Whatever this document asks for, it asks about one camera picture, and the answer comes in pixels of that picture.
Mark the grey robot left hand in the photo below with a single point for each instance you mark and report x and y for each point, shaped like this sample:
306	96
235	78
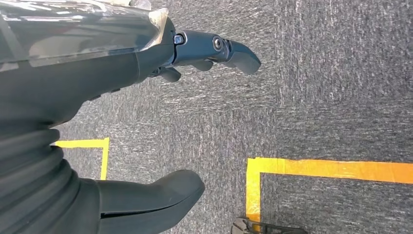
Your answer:
80	71

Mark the yellow floor tape outline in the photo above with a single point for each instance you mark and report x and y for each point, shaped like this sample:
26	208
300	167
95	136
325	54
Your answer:
322	169
105	161

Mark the ribbed grey left arm sleeve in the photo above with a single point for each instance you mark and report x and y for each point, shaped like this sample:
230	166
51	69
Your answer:
32	181

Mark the black robot foot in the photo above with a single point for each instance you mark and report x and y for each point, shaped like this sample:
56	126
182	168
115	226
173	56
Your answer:
267	228

